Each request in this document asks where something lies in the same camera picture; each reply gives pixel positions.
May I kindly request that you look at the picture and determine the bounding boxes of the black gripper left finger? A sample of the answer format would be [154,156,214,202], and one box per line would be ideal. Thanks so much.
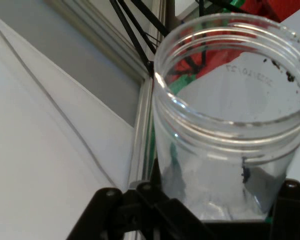
[65,156,206,240]

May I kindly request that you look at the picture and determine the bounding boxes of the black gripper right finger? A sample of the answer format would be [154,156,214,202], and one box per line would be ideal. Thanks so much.
[264,177,300,240]

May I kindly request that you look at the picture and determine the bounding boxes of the clear plastic jar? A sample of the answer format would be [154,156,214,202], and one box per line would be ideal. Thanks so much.
[151,12,300,221]

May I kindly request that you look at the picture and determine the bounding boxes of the black tripod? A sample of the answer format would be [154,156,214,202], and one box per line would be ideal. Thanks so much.
[109,0,243,78]

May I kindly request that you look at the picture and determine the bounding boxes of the red foam gear tile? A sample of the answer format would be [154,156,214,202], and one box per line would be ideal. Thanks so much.
[173,0,288,76]

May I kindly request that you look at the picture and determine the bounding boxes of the green foam gear tile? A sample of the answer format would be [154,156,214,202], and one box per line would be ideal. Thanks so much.
[224,0,244,8]

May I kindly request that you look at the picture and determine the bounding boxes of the aluminium wall rail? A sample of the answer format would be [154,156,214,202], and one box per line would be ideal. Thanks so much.
[128,74,157,188]

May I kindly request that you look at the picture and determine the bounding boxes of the aluminium wall frame profile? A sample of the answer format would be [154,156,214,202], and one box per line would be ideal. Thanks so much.
[43,0,167,81]

